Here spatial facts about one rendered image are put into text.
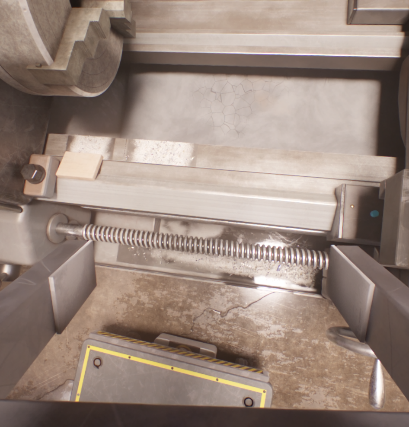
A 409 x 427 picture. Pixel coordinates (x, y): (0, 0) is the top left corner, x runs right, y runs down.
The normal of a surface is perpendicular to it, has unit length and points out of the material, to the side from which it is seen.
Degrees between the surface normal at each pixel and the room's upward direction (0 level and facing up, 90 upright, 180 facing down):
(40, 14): 90
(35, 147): 90
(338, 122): 16
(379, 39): 48
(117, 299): 0
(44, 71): 82
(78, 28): 9
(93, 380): 0
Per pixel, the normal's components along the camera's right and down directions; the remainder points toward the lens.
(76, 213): 0.98, 0.11
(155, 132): -0.43, -0.19
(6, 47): -0.17, 0.84
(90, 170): -0.09, -0.44
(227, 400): -0.14, -0.14
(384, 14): -0.12, 0.99
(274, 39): -0.19, 0.64
